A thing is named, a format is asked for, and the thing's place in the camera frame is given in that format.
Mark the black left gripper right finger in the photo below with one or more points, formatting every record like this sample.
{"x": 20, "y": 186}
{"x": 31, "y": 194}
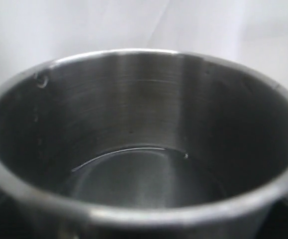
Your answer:
{"x": 276, "y": 225}

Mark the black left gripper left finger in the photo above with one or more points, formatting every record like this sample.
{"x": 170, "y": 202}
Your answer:
{"x": 20, "y": 221}

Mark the stainless steel cup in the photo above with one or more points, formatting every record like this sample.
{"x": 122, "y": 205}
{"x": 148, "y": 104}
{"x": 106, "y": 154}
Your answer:
{"x": 143, "y": 144}

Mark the white backdrop curtain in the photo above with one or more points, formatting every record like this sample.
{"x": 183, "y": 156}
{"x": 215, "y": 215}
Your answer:
{"x": 251, "y": 32}

